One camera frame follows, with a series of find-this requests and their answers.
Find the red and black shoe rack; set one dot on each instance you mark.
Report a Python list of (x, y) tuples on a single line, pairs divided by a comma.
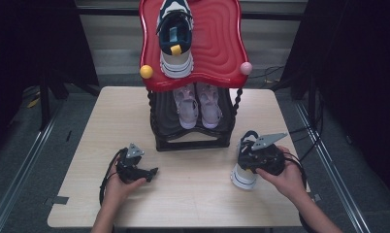
[(219, 42)]

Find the black tape strip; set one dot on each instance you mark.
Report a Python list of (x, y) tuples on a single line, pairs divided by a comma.
[(68, 136)]

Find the metal floor rail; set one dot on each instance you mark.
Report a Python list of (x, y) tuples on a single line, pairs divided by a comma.
[(25, 171), (332, 168)]

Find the dark metal stand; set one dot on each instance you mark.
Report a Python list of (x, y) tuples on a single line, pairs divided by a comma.
[(45, 106)]

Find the yellow strip on floor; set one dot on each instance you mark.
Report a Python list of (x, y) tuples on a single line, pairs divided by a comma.
[(33, 103)]

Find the navy and white sneaker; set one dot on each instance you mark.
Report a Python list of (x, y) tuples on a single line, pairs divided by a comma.
[(243, 179), (176, 61)]

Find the person's right hand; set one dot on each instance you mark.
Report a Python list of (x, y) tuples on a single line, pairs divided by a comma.
[(291, 181)]

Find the grey tape piece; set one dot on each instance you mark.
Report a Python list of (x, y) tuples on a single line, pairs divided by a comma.
[(316, 197), (56, 200)]

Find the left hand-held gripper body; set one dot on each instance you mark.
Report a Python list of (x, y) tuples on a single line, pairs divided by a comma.
[(131, 170)]

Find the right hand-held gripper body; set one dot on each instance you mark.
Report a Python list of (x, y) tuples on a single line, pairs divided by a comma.
[(264, 160)]

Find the person's left hand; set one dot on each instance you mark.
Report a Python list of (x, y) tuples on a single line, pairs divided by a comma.
[(118, 192)]

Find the black curtain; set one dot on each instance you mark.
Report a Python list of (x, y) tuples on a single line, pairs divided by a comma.
[(28, 39), (361, 64)]

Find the purple sandal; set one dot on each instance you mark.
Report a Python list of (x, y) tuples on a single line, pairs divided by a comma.
[(186, 110), (211, 110)]

